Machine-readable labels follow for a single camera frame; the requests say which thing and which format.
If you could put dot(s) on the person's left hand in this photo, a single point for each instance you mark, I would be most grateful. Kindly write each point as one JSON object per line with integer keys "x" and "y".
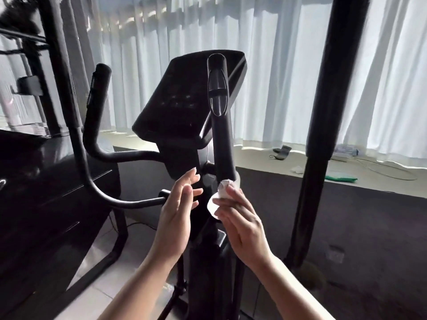
{"x": 175, "y": 220}

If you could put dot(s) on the person's right hand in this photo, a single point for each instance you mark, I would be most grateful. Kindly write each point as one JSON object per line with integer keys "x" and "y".
{"x": 243, "y": 230}

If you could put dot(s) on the white wet wipe sheet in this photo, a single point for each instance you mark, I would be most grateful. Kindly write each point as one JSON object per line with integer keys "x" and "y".
{"x": 215, "y": 200}

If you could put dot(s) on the white green wet wipes pack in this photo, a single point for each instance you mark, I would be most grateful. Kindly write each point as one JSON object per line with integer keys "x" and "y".
{"x": 340, "y": 178}

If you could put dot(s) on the black elliptical machine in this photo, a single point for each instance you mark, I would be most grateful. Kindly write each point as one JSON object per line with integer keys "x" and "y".
{"x": 193, "y": 96}

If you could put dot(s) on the person's left forearm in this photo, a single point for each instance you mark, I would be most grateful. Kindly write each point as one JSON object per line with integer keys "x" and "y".
{"x": 137, "y": 293}

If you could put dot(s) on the blue wipes pack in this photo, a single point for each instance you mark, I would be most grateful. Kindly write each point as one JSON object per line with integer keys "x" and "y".
{"x": 347, "y": 150}

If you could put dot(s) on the white trash bin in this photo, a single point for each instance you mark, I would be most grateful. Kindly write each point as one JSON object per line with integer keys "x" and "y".
{"x": 310, "y": 276}

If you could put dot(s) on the glossy black treadmill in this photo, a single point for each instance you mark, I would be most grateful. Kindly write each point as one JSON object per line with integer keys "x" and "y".
{"x": 40, "y": 196}

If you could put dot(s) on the white curtain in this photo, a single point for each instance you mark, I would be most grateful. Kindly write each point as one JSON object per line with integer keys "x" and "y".
{"x": 267, "y": 63}

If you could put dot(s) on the white wall socket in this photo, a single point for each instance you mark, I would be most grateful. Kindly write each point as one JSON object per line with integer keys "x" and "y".
{"x": 335, "y": 254}

